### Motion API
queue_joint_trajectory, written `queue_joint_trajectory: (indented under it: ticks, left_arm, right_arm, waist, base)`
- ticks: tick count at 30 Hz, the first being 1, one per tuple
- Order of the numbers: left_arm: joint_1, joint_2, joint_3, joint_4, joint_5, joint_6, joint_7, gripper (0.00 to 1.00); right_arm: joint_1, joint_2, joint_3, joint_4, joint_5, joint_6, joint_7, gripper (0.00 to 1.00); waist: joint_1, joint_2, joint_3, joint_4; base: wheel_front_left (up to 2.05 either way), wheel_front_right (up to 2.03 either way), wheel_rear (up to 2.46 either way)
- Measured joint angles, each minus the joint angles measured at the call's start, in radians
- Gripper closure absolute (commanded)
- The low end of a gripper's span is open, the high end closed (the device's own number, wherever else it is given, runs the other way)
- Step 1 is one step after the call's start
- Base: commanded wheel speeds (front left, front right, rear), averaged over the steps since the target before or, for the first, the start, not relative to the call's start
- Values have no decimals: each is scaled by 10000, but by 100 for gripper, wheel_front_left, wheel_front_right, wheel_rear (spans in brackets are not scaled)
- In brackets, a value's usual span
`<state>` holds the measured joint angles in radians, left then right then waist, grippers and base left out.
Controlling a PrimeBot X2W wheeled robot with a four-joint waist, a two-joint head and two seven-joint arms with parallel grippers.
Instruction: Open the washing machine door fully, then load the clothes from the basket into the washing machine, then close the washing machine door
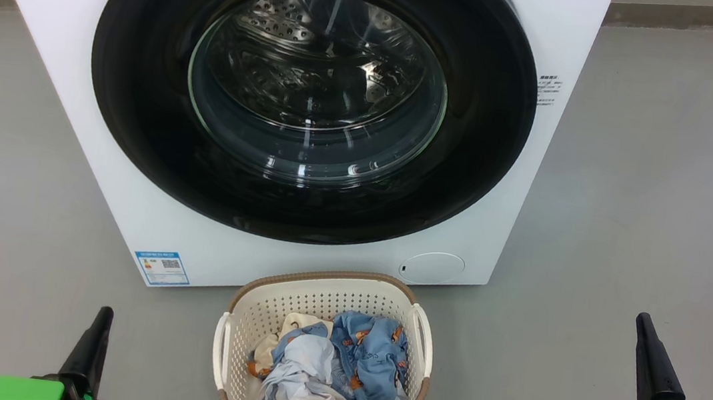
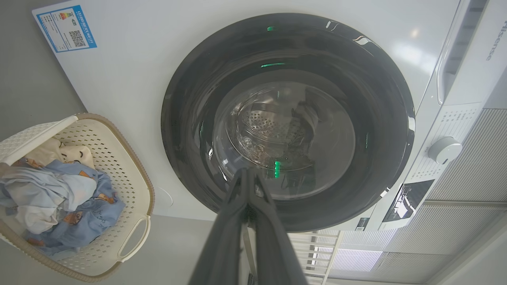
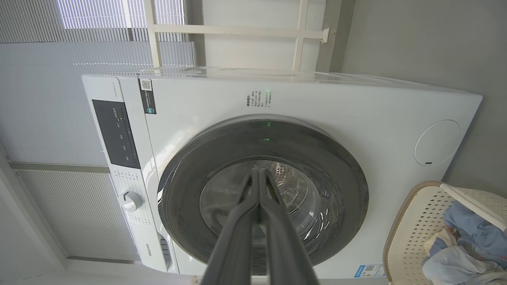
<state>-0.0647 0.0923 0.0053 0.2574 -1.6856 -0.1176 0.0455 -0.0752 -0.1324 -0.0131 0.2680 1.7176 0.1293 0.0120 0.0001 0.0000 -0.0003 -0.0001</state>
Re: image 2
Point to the white front-load washing machine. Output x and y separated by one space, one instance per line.
134 79

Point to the white light blue garment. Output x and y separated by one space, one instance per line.
39 194

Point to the white detergent drawer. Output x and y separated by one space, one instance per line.
471 59

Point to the round white filter cover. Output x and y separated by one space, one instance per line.
163 197

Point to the blue bear print garment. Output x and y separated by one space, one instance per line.
95 213

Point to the glass washing machine door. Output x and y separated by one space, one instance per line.
190 118

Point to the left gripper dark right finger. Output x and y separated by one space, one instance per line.
273 249

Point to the cream perforated laundry basket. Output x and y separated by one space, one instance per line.
126 174

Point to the blue energy label sticker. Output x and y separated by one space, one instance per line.
65 27

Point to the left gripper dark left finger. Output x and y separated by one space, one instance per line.
222 245

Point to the white control knob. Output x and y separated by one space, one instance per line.
444 150

